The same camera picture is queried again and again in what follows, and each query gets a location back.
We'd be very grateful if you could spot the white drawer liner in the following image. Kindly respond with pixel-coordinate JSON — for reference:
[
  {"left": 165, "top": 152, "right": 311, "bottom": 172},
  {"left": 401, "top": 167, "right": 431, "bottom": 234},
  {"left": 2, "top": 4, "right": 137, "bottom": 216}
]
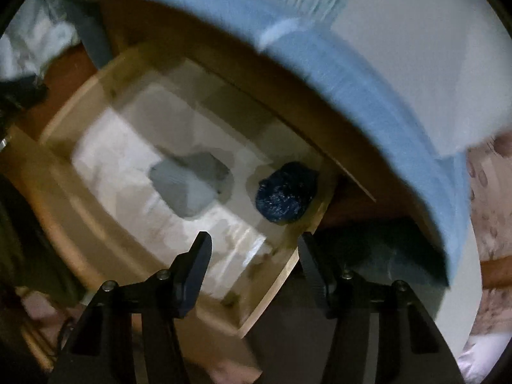
[{"left": 72, "top": 82, "right": 305, "bottom": 300}]

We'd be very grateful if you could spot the dark blue glittery ball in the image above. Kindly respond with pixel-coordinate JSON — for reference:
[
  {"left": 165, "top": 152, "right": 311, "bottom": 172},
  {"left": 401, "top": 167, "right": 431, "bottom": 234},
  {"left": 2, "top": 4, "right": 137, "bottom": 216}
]
[{"left": 255, "top": 161, "right": 321, "bottom": 225}]

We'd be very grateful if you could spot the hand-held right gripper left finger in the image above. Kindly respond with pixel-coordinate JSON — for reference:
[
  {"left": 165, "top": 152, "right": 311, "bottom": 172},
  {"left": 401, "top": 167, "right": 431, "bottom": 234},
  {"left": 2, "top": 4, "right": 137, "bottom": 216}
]
[{"left": 48, "top": 231, "right": 212, "bottom": 384}]

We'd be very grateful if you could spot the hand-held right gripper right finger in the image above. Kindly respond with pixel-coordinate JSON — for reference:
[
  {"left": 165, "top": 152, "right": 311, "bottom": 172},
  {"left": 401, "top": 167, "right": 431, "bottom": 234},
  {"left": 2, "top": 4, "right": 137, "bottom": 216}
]
[{"left": 298, "top": 232, "right": 465, "bottom": 384}]

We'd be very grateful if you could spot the floral printed sheet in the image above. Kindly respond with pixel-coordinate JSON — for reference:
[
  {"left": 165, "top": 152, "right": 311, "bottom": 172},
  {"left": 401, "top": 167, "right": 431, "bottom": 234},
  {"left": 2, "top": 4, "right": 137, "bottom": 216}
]
[{"left": 456, "top": 128, "right": 512, "bottom": 380}]

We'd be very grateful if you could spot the white crumpled cloth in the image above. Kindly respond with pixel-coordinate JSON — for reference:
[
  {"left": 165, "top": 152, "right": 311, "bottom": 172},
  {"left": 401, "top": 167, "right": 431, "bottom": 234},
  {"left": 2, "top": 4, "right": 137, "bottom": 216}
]
[{"left": 0, "top": 0, "right": 83, "bottom": 78}]

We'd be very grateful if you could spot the grey cloth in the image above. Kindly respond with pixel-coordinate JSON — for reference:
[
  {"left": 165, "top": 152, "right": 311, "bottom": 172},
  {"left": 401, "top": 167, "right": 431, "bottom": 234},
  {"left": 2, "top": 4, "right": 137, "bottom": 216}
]
[{"left": 149, "top": 151, "right": 235, "bottom": 220}]

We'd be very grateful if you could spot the wooden drawer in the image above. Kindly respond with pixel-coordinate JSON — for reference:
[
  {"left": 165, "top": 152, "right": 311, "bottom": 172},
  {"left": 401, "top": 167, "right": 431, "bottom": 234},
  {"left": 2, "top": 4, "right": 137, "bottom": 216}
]
[{"left": 38, "top": 42, "right": 379, "bottom": 339}]

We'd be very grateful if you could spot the white shoe box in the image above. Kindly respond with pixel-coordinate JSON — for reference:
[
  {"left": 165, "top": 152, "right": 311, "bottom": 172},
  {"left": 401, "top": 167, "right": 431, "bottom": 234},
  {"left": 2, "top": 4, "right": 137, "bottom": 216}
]
[{"left": 224, "top": 0, "right": 512, "bottom": 161}]

